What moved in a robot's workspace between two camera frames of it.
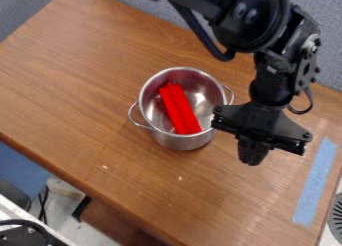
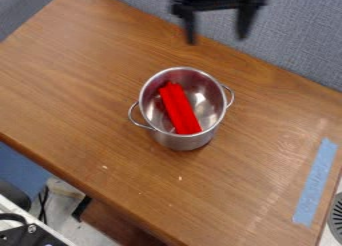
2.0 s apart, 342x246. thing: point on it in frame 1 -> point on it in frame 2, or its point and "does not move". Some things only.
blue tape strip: x=317 y=183 does not move
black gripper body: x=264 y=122 -> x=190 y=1
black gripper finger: x=252 y=151 -> x=246 y=13
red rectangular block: x=181 y=112 does not move
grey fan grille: x=335 y=217 does not move
